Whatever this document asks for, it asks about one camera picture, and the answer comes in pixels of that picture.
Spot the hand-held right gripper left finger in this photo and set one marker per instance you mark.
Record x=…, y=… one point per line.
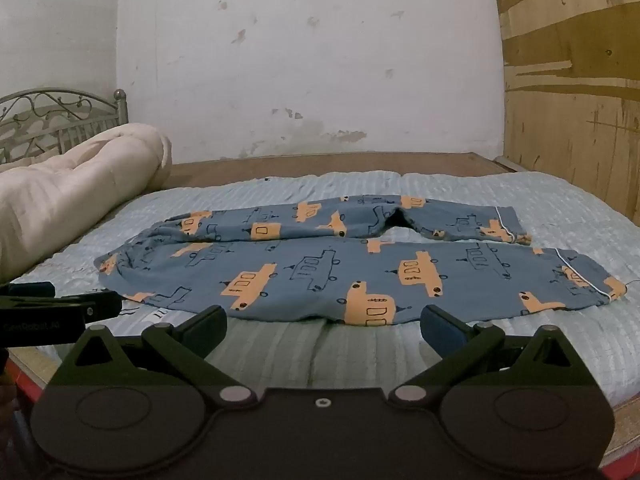
x=206, y=324

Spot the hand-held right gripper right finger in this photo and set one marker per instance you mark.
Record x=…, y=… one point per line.
x=441, y=325

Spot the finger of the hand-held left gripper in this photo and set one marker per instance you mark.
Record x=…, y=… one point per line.
x=102, y=304
x=32, y=289

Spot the blue car-print pants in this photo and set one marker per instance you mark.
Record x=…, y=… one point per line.
x=300, y=270

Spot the rolled cream comforter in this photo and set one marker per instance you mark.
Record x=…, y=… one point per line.
x=75, y=185

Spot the light blue quilted blanket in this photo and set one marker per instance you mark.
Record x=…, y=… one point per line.
x=450, y=190

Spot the metal scrollwork headboard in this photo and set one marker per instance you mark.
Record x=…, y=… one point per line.
x=120, y=110

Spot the plywood board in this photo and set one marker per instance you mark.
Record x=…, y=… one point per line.
x=565, y=110

